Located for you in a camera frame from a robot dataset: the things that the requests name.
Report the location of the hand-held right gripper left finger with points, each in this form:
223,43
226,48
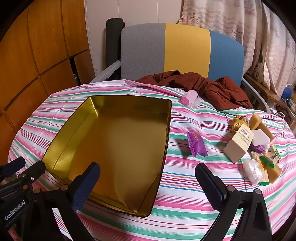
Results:
84,187

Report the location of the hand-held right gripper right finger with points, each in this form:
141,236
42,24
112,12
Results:
211,187

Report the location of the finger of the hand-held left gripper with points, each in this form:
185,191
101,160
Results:
13,163
34,171

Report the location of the beige carton box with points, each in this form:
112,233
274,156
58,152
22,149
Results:
235,150

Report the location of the purple cartoon print snack packet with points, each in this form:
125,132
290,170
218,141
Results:
196,144

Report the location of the gold rectangular tin box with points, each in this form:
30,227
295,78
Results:
115,139

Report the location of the plain purple snack packet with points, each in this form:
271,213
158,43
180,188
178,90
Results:
257,148

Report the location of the white foam block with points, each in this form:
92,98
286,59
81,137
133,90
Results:
260,139

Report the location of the pink green striped tablecloth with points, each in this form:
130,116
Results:
180,208

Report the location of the clear plastic bag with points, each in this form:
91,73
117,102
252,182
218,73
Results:
252,170

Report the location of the cream cracker packet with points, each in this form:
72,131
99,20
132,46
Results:
255,155

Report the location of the pink hair roller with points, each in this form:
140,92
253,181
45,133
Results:
188,98

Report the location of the brown crumpled garment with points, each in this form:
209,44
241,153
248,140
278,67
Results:
208,90

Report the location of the wooden side desk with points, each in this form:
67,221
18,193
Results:
259,83

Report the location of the white foam wrapped armrest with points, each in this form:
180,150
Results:
106,71

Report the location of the wooden wardrobe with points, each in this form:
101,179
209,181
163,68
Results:
34,46

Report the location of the blue round jug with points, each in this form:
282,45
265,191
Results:
288,92

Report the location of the cardboard box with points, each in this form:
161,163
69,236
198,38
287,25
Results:
259,69

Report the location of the black rolled mat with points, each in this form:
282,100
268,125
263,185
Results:
112,41

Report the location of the grey yellow blue chair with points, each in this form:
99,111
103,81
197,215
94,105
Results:
143,51

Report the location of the pink starfish print curtain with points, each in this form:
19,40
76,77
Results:
231,18

